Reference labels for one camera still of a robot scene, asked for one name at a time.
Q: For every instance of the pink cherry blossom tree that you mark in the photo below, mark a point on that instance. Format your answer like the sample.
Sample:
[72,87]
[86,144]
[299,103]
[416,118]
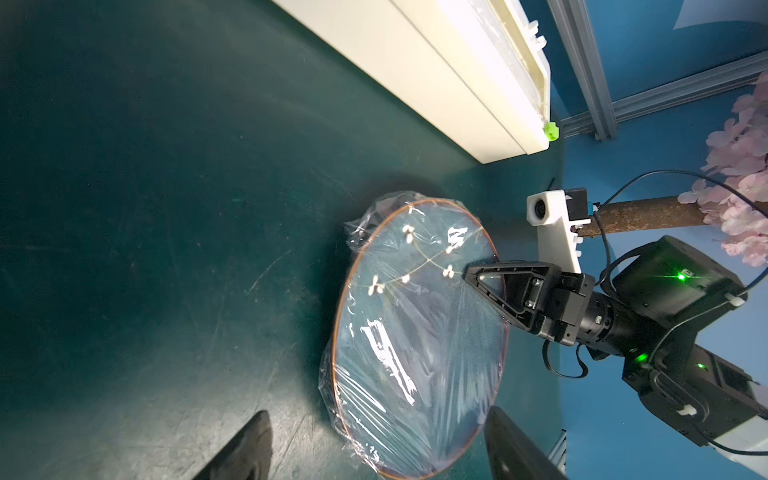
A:
[709,156]

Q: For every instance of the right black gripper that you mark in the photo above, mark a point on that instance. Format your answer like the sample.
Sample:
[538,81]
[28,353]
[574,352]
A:
[565,308]

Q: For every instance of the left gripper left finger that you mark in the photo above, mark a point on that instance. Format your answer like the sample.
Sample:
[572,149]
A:
[247,456]

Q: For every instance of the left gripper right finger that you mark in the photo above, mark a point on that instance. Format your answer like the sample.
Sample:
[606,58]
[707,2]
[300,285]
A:
[512,455]

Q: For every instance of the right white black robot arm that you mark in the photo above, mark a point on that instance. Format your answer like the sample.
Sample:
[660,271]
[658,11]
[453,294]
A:
[647,307]

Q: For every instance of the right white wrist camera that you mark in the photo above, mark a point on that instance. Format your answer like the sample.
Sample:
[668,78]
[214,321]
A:
[557,215]

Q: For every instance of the white plastic wrap dispenser box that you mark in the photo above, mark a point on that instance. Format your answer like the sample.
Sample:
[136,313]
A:
[475,70]

